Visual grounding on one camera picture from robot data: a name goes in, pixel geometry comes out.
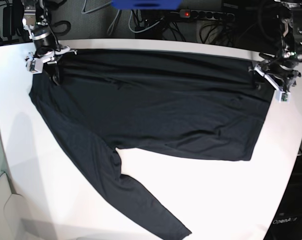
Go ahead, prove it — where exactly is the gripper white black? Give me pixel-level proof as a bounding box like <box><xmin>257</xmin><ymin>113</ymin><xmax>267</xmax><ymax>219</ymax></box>
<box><xmin>25</xmin><ymin>46</ymin><xmax>77</xmax><ymax>85</ymax></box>
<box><xmin>249</xmin><ymin>59</ymin><xmax>302</xmax><ymax>92</ymax></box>

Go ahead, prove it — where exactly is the dark navy long-sleeve shirt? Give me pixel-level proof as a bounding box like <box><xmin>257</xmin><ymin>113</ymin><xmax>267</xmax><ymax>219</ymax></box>
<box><xmin>28</xmin><ymin>48</ymin><xmax>276</xmax><ymax>240</ymax></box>

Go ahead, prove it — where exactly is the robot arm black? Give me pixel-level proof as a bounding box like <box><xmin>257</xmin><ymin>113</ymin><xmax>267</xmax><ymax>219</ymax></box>
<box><xmin>22</xmin><ymin>0</ymin><xmax>264</xmax><ymax>92</ymax></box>
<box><xmin>49</xmin><ymin>0</ymin><xmax>302</xmax><ymax>102</ymax></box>

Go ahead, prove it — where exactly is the black power adapter on floor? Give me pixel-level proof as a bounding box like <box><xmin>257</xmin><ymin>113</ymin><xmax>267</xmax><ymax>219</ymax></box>
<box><xmin>2</xmin><ymin>4</ymin><xmax>17</xmax><ymax>41</ymax></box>

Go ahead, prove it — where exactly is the blue box at top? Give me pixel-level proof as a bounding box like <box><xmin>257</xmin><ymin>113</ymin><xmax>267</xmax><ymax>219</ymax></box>
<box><xmin>112</xmin><ymin>0</ymin><xmax>182</xmax><ymax>10</ymax></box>

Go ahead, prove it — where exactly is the black OpenArm base box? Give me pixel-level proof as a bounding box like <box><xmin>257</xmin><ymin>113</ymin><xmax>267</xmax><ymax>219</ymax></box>
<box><xmin>264</xmin><ymin>155</ymin><xmax>302</xmax><ymax>240</ymax></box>

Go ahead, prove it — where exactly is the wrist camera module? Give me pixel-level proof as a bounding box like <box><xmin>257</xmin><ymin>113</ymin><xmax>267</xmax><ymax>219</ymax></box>
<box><xmin>275</xmin><ymin>90</ymin><xmax>291</xmax><ymax>103</ymax></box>
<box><xmin>26</xmin><ymin>58</ymin><xmax>44</xmax><ymax>74</ymax></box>

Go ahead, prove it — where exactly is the white cable on floor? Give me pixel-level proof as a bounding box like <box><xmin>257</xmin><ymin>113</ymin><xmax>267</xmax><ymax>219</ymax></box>
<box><xmin>107</xmin><ymin>9</ymin><xmax>164</xmax><ymax>35</ymax></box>

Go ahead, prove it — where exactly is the black power strip red switch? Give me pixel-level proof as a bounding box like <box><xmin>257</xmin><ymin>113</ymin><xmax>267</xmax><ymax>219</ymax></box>
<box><xmin>178</xmin><ymin>9</ymin><xmax>235</xmax><ymax>22</ymax></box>

